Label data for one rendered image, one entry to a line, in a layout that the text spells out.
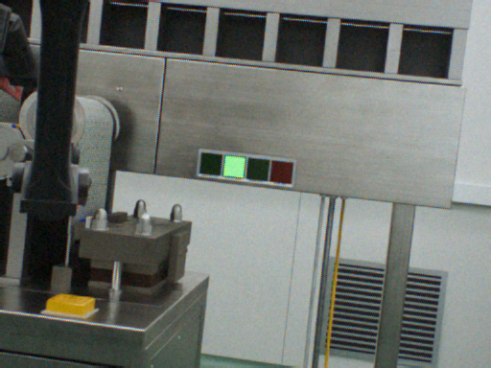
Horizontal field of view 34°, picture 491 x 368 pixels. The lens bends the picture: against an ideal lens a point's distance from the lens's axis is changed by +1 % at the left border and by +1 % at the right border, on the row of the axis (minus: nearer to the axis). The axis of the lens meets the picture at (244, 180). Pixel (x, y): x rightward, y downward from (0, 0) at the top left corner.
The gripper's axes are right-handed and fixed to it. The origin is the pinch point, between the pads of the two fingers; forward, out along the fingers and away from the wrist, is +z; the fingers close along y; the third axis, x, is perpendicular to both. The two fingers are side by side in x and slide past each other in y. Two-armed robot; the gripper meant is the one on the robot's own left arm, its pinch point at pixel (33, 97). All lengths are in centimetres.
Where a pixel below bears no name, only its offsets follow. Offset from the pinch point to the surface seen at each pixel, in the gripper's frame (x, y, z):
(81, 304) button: -37.7, 18.8, 12.8
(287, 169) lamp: 21, 49, 41
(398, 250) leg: 17, 79, 66
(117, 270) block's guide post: -19.8, 17.7, 30.6
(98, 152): 8.5, 5.9, 26.9
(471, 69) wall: 212, 117, 187
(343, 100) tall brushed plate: 35, 61, 30
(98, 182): 4.5, 5.8, 33.2
